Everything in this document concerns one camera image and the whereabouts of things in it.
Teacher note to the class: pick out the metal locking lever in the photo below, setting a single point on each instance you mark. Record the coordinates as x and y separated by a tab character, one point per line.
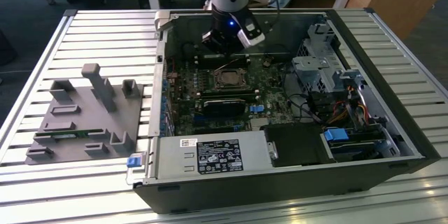
229	65

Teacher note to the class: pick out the silver CPU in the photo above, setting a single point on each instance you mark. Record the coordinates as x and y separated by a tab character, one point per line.
230	79

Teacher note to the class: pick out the CPU socket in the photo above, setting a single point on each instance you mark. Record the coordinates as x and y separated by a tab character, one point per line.
212	87

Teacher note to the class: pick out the white wrist webcam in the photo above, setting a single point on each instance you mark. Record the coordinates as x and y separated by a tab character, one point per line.
252	36

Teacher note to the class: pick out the silver case latch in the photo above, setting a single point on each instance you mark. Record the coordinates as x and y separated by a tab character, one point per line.
161	20

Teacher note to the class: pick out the green motherboard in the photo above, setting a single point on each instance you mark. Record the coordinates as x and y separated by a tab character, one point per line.
276	95

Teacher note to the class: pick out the metal drive cage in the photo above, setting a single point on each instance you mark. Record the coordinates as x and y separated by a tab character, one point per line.
308	77

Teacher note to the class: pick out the graphics card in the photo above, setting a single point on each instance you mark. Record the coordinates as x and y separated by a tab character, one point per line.
224	108

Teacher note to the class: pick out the blue ribbon connector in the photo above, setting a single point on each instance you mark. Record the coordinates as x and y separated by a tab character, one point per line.
256	108

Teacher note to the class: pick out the silver heat sink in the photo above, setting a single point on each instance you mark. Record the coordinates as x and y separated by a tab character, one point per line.
258	123

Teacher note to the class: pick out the black plastic shroud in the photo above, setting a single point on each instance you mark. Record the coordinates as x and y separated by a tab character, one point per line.
297	145

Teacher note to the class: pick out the grey power supply unit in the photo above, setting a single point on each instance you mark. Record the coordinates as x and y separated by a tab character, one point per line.
168	155

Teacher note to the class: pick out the blue disk carrier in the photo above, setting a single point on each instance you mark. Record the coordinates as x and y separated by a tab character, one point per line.
336	135

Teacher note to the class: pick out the grey parts rack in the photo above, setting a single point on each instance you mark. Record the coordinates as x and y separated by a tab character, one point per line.
84	119

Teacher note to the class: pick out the green RAM stick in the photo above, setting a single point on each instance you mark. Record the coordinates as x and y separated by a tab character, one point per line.
81	133

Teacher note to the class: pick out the blue latch clip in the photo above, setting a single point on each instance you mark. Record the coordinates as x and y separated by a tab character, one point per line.
132	162

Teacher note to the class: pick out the black PC case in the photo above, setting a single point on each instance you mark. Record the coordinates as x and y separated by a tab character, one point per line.
244	195

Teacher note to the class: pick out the grey metal bay bracket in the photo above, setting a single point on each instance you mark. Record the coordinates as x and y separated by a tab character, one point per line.
349	74

